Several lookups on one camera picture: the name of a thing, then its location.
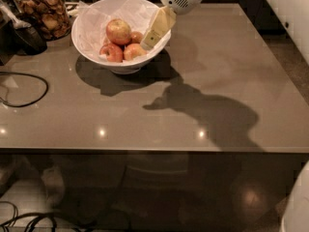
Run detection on black cable on table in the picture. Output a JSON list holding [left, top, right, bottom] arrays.
[[0, 71, 50, 108]]

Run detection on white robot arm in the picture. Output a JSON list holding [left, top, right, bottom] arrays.
[[160, 0, 309, 232]]

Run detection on white cloth on floor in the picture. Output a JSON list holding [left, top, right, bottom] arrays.
[[0, 164, 67, 229]]

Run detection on glass jar of dried chips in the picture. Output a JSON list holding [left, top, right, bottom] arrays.
[[14, 0, 71, 41]]

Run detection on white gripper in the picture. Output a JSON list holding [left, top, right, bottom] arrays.
[[140, 0, 202, 50]]

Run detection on black cables on floor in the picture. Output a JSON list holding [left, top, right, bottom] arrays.
[[0, 200, 98, 232]]

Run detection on black kitchen appliance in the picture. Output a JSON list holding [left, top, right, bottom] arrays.
[[0, 0, 47, 56]]

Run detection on front left red apple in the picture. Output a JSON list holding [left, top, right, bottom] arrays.
[[99, 43, 123, 63]]

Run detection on front right red apple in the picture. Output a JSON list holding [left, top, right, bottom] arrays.
[[124, 43, 147, 61]]

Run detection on red yellow apple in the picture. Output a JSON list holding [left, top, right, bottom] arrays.
[[105, 18, 131, 45]]

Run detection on white ceramic bowl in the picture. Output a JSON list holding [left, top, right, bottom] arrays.
[[70, 0, 172, 75]]

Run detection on back right red apple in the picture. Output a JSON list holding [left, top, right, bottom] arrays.
[[131, 31, 143, 44]]

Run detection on white paper bowl liner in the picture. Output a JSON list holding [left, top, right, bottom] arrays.
[[75, 0, 172, 62]]

